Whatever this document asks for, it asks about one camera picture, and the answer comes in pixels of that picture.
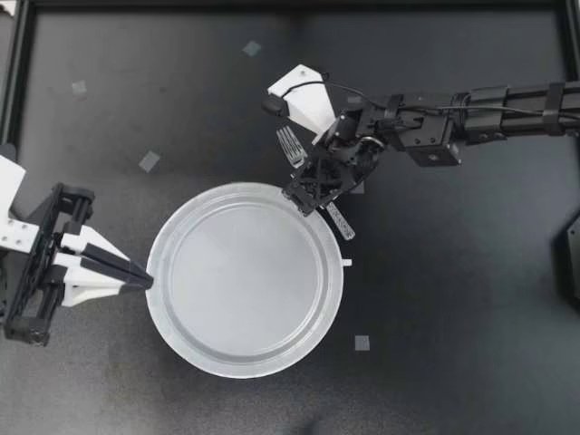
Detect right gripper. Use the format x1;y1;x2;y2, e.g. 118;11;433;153
279;119;387;218

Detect round grey plate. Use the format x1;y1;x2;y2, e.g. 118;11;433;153
146;180;346;380

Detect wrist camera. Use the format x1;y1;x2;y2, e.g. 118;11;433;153
0;153;42;255
261;64;340;147

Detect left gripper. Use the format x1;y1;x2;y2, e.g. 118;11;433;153
3;182;154;349

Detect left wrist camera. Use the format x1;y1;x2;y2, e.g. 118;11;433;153
0;153;42;255

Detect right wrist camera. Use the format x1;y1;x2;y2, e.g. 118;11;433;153
261;64;340;147

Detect silver metal fork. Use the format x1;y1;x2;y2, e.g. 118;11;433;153
275;126;358;242

